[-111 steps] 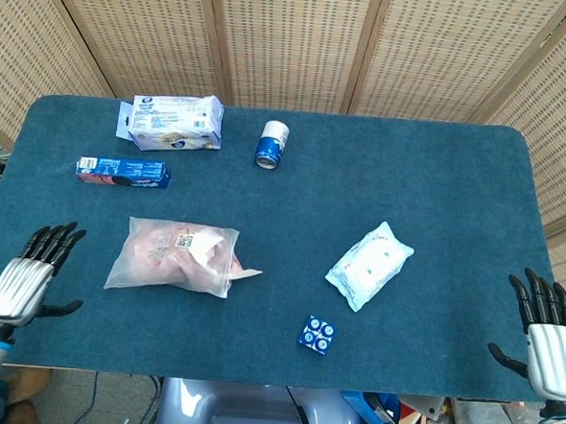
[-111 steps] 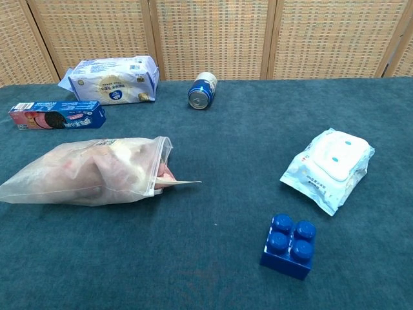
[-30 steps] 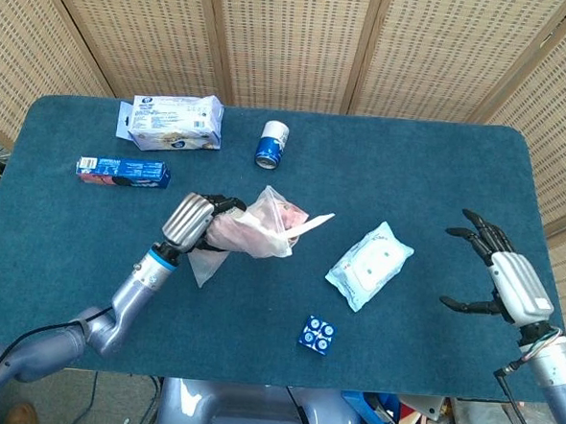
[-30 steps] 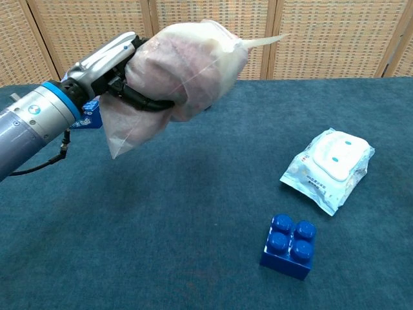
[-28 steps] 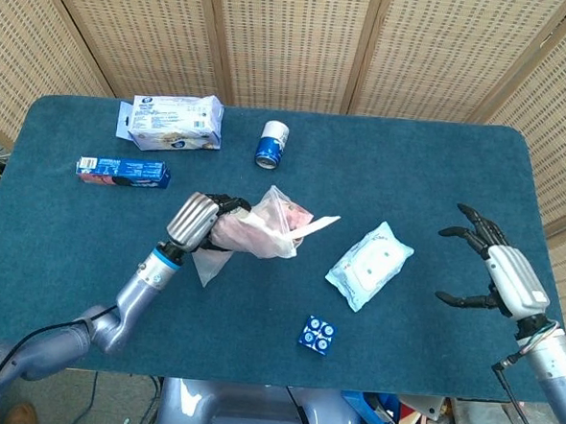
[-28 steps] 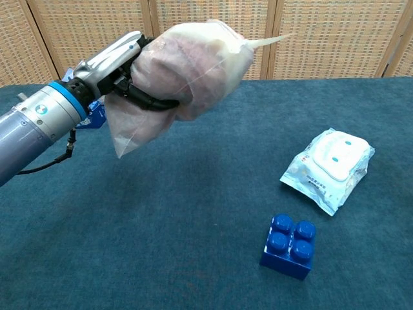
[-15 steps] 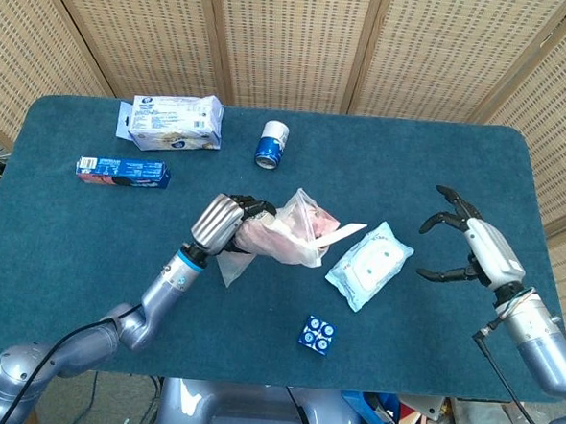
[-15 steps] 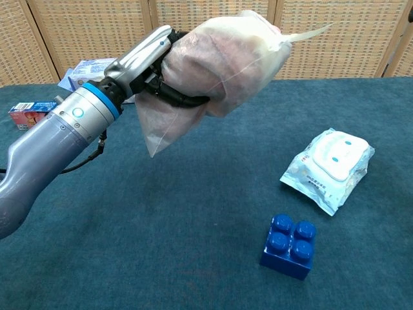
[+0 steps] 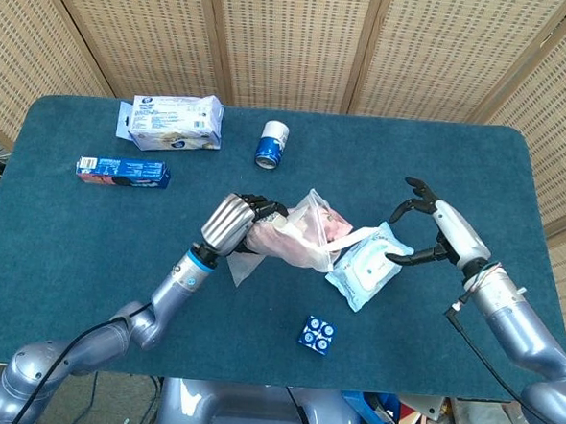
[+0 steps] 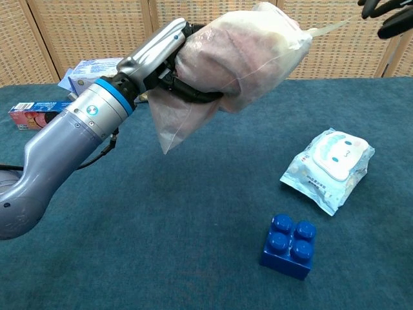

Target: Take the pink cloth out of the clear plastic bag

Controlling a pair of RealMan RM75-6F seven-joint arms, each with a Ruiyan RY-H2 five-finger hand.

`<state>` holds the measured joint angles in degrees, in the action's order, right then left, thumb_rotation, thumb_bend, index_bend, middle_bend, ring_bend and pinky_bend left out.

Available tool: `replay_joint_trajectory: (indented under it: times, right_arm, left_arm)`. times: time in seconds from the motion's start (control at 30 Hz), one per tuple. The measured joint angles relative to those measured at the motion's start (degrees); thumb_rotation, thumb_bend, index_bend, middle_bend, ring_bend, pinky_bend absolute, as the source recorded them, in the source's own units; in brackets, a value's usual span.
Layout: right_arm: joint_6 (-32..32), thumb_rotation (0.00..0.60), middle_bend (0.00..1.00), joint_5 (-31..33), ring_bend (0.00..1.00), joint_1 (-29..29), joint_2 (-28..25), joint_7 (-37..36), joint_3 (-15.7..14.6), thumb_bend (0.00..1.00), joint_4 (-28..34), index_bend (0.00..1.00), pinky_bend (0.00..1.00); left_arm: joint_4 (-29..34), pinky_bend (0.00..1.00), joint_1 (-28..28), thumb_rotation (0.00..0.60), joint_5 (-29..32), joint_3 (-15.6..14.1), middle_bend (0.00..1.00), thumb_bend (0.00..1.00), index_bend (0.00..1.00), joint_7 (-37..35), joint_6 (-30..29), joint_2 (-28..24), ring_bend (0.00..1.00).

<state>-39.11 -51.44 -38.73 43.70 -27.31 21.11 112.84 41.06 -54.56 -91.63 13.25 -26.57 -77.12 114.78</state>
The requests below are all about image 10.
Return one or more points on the pink clothes bundle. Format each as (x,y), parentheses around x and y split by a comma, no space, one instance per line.
(232,55)

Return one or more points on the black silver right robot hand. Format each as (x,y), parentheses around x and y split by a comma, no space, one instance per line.
(397,13)

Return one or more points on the light blue cartoon wipes pack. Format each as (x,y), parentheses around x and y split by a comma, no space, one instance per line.
(329,168)

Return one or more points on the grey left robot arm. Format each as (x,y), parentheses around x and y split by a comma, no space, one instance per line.
(58,151)

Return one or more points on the white blue tissue pack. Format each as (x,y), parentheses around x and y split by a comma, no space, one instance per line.
(93,72)

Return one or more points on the teal table mat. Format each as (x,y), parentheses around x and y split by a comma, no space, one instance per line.
(161,226)

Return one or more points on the translucent plastic zip bag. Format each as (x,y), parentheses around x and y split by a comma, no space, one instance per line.
(171,126)

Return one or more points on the bamboo folding screen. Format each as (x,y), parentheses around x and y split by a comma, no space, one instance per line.
(96,32)

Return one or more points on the blue toothpaste box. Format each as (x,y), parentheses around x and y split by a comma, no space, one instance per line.
(29,113)

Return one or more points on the blue toy building block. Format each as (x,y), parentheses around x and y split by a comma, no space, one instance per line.
(287,248)

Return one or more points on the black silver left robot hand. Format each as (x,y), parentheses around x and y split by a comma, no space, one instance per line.
(151,48)

